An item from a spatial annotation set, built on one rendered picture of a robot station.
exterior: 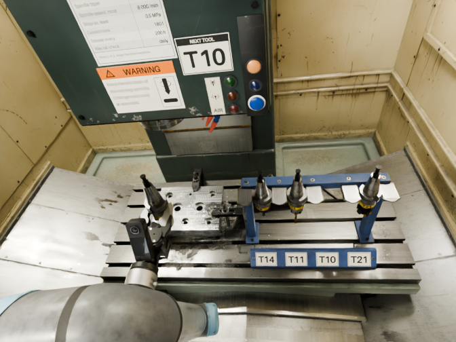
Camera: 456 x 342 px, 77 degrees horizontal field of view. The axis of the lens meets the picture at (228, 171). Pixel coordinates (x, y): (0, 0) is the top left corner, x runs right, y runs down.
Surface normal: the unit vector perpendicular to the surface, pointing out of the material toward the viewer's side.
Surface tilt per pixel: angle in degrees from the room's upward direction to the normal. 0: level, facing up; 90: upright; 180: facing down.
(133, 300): 47
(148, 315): 56
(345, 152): 0
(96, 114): 90
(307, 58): 90
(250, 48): 90
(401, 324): 24
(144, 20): 90
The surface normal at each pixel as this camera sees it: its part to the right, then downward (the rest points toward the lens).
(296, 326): 0.00, -0.69
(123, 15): -0.07, 0.72
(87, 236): 0.27, -0.65
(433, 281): -0.53, -0.62
